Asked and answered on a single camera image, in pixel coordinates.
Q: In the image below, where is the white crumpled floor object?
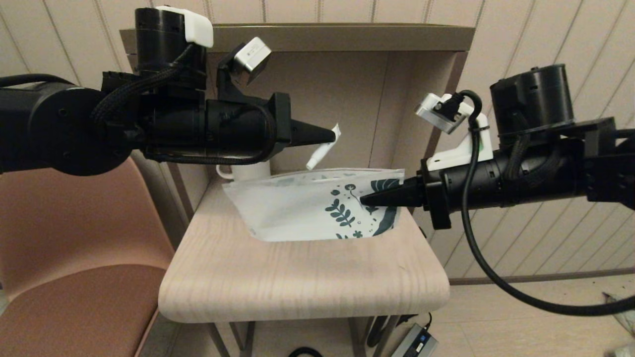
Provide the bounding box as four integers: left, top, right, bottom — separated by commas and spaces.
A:
603, 293, 635, 338

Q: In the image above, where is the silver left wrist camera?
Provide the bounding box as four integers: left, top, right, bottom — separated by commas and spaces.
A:
217, 37, 272, 100

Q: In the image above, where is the small white toothpaste tube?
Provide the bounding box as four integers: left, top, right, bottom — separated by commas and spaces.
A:
306, 123, 342, 171

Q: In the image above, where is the beige wooden desk hutch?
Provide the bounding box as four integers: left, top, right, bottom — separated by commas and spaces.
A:
121, 23, 476, 214

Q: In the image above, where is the white floral zipper pouch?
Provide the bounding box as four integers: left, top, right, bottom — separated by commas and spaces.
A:
222, 168, 406, 242

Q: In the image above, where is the brown wall baseboard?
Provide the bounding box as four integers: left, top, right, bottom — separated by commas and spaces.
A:
449, 269, 635, 287

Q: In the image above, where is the grey power adapter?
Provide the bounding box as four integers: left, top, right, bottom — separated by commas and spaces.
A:
392, 324, 439, 357

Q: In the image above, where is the thin black left camera cable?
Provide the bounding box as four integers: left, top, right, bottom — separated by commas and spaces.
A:
144, 102, 276, 165

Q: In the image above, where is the white ribbed ceramic mug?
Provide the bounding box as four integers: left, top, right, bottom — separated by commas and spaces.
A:
216, 160, 271, 181

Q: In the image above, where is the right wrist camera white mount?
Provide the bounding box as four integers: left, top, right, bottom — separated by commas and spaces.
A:
416, 93, 494, 172

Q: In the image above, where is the thin black adapter cable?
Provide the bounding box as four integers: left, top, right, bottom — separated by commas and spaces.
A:
394, 311, 432, 332

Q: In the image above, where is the black right camera cable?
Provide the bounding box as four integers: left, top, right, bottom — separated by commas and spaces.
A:
437, 90, 635, 316

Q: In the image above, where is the pink plastic chair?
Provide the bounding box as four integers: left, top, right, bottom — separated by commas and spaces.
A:
0, 154, 177, 357

